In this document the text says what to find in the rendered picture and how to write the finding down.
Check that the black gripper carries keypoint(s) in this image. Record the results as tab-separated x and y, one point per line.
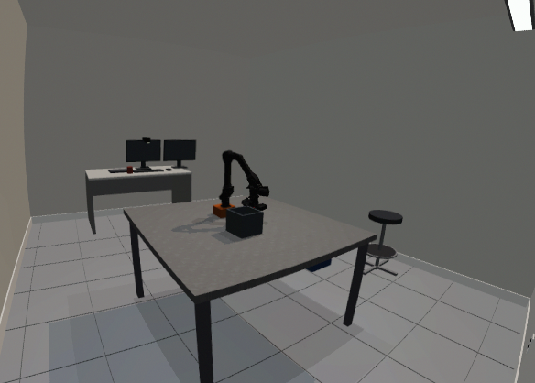
257	206

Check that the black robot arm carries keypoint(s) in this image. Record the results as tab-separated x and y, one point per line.
255	187

